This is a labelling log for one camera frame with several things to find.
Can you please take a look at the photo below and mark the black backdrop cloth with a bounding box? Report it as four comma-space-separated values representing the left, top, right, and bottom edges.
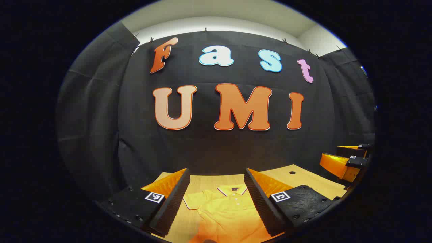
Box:
56, 21, 377, 203

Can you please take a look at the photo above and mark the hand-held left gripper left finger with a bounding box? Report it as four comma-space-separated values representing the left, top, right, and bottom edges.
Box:
96, 168, 191, 238

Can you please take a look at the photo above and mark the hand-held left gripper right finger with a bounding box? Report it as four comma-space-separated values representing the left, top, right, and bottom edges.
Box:
244, 168, 342, 237

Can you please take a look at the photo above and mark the orange collared T-shirt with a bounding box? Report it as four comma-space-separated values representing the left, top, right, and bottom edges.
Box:
182, 184, 283, 243

